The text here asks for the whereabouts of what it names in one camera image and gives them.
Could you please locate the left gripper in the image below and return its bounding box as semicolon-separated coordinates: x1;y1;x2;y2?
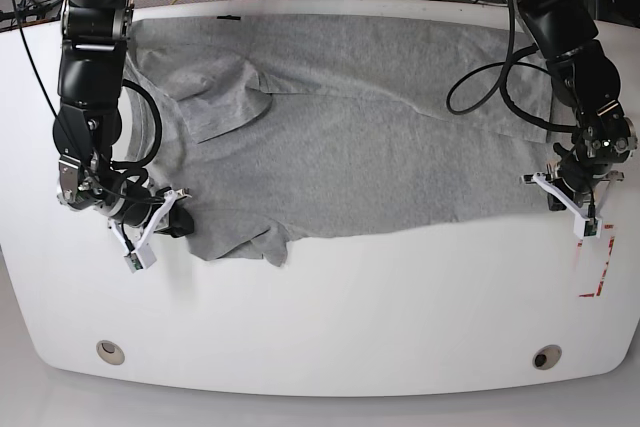
520;158;625;217

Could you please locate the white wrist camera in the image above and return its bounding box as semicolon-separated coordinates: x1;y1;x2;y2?
573;215;603;239
108;189;179;273

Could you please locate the left table grommet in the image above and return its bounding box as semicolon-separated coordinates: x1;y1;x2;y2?
96;340;125;366

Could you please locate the grey T-shirt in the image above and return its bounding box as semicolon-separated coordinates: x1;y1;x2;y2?
126;15;553;266

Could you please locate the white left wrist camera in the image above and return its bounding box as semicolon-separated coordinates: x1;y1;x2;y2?
573;215;603;239

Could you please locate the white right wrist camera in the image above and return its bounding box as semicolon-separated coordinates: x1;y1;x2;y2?
108;189;179;273

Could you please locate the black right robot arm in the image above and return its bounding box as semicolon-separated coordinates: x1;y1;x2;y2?
53;0;169;228

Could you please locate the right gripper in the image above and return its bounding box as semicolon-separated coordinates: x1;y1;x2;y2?
107;187;195;242

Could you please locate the table grommet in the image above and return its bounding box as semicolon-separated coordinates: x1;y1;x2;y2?
96;340;125;366
532;345;562;371

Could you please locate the red tape rectangle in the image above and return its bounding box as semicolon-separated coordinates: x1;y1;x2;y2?
572;223;617;298

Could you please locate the right table grommet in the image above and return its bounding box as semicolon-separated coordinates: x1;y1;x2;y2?
532;345;562;371

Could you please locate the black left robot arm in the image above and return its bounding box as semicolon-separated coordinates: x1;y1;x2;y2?
459;0;638;218

